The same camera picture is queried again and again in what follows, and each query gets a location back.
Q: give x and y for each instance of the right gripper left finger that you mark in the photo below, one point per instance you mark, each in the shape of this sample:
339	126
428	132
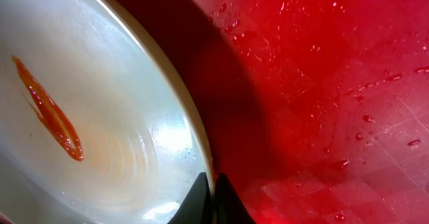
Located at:
196	207

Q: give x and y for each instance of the white plate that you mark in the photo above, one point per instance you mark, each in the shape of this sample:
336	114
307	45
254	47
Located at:
96	124

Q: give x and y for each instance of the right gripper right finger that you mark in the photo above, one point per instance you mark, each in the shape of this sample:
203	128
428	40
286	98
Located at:
229	207

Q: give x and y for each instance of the red plastic tray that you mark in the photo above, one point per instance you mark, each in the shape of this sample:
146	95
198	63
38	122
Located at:
316	110

